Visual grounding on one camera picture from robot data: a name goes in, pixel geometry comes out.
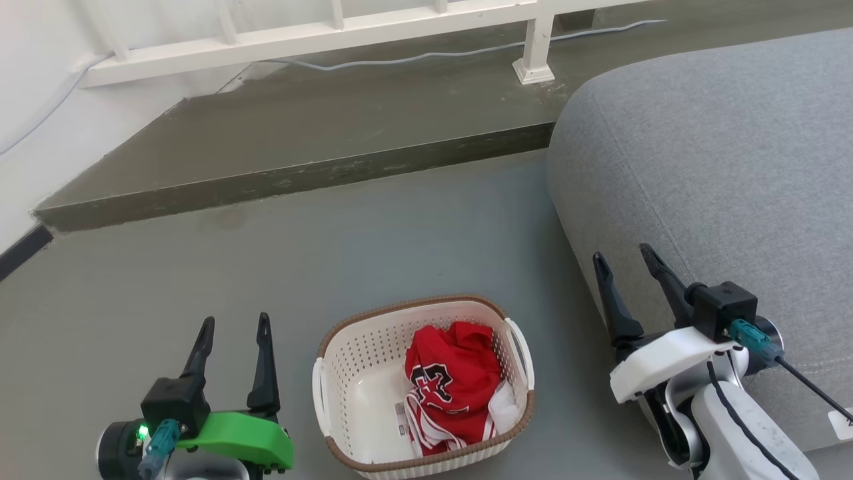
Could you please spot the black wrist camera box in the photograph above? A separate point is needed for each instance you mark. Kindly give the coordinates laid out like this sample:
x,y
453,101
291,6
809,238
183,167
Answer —
x,y
174,400
723,310

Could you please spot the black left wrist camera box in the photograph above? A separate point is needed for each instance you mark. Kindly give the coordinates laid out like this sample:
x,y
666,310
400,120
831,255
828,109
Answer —
x,y
174,400

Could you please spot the black baseboard strip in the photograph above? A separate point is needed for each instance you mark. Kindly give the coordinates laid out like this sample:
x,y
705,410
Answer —
x,y
20,252

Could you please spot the red basketball jersey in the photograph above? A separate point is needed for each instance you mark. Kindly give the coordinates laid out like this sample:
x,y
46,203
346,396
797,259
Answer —
x,y
453,383

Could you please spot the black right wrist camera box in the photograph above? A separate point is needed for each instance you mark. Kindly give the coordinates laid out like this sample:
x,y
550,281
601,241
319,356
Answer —
x,y
723,310

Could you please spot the white laundry basket brown rim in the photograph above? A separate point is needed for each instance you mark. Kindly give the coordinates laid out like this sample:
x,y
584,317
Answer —
x,y
363,386

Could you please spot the dark concrete raised step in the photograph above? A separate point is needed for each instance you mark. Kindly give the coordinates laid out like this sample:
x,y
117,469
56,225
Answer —
x,y
360,113

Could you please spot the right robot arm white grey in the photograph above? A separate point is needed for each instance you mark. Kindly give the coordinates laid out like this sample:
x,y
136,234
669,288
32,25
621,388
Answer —
x,y
733,440

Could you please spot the grey fabric sofa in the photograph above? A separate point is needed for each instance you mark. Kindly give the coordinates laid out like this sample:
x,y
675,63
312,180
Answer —
x,y
720,146

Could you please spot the white railing fence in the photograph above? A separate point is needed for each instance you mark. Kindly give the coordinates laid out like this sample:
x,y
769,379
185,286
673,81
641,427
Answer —
x,y
320,36

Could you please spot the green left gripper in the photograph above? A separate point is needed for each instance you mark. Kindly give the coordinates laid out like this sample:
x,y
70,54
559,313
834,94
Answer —
x,y
246,436

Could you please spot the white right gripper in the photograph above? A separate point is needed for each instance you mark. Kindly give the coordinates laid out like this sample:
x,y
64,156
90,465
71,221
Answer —
x,y
666,360

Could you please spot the white sofa tag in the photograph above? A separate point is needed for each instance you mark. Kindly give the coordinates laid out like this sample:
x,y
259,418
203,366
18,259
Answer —
x,y
842,424

